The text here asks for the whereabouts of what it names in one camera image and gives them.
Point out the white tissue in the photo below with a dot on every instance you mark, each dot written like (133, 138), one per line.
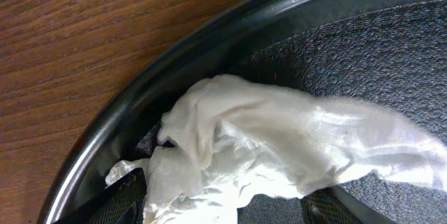
(228, 139)

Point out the round black tray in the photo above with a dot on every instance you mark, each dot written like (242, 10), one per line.
(392, 52)

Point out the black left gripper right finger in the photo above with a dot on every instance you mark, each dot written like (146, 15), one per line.
(335, 206)

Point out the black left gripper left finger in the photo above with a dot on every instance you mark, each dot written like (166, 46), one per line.
(121, 203)

